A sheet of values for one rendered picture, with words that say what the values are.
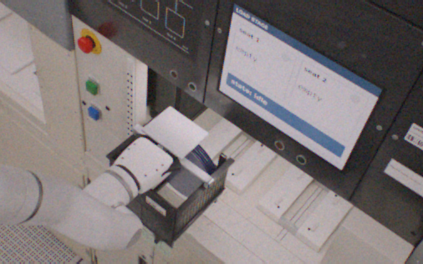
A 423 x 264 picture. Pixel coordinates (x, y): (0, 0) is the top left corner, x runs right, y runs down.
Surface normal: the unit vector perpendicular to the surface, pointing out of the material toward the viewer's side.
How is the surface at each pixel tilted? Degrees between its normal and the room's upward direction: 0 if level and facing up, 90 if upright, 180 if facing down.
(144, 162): 2
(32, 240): 0
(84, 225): 53
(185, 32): 90
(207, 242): 0
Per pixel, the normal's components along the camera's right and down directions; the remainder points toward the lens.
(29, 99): 0.11, -0.63
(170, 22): -0.62, 0.56
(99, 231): 0.39, 0.29
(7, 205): 0.87, 0.35
